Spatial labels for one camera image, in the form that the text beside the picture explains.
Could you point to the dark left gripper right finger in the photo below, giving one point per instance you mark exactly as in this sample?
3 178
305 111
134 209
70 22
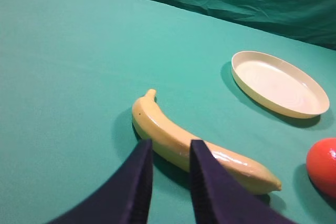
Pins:
218 198

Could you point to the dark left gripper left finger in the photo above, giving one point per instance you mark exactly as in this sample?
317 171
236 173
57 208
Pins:
124 198

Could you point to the pale yellow plate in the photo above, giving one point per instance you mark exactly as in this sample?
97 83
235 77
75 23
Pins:
278 85

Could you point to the yellow plastic banana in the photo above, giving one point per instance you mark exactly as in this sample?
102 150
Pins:
172 143

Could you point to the orange red round fruit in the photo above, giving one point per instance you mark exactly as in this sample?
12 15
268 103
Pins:
320 164

